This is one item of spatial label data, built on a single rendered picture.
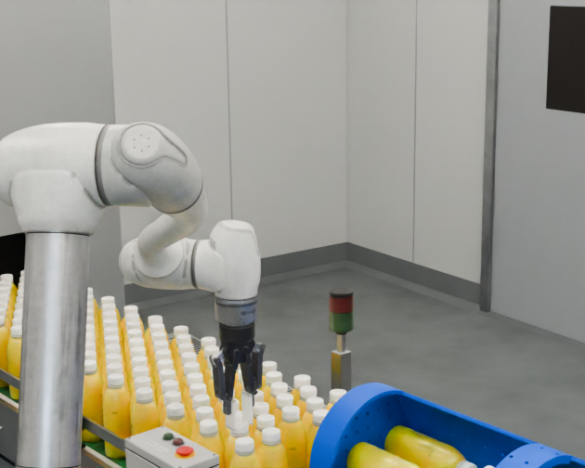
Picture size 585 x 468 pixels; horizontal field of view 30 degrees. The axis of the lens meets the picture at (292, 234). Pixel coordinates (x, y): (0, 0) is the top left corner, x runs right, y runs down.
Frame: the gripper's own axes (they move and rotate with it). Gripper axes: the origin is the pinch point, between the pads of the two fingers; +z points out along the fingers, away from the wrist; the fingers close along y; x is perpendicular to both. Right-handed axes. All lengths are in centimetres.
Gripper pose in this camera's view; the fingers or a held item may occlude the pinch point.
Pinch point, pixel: (239, 410)
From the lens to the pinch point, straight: 237.4
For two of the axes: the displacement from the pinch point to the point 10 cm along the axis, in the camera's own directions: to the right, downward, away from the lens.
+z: 0.1, 9.7, 2.4
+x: -6.4, -1.8, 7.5
